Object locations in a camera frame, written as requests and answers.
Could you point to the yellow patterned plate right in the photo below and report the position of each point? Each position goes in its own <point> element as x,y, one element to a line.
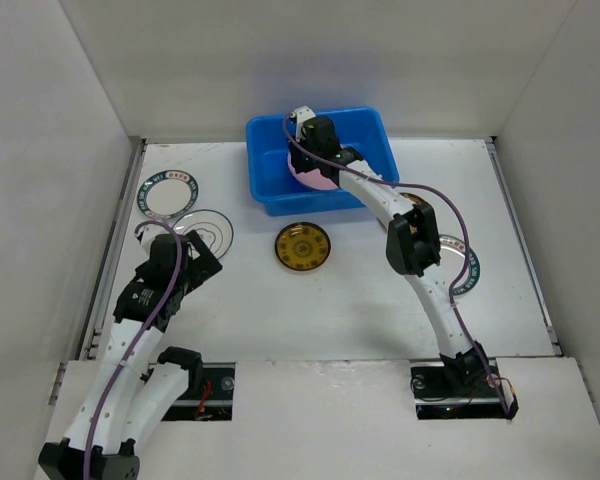
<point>416,200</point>

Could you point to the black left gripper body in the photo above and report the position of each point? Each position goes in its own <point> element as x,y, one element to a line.
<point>184,276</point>

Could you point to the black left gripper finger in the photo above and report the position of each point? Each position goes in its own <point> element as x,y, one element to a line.
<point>199,271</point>
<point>196,249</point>

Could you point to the green rim plate right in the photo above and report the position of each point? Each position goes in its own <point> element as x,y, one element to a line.
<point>453,253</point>

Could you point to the green rim plate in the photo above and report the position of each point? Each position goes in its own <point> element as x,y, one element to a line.
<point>453,253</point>
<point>167,195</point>

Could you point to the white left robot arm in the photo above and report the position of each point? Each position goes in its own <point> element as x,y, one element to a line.
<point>135,386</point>

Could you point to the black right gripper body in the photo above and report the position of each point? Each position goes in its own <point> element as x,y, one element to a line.
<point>300,163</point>

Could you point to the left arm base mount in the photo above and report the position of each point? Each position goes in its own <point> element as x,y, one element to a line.
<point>212,402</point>

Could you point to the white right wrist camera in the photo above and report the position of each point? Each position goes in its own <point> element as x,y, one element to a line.
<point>301,114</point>

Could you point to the pink plate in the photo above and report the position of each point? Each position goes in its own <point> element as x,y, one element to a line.
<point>313,179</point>

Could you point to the blue plastic bin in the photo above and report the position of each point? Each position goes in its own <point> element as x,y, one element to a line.
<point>272,183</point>

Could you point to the yellow patterned plate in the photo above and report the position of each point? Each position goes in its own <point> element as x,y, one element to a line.
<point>416,200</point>
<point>302,246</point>

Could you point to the yellow patterned plate centre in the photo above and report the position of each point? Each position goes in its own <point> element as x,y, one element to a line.
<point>302,246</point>

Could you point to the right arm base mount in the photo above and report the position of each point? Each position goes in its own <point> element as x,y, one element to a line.
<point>486,398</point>

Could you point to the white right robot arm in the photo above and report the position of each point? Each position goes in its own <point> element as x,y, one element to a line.
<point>412,246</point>

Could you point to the green rim plate left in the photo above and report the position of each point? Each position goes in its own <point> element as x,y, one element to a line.
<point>167,195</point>

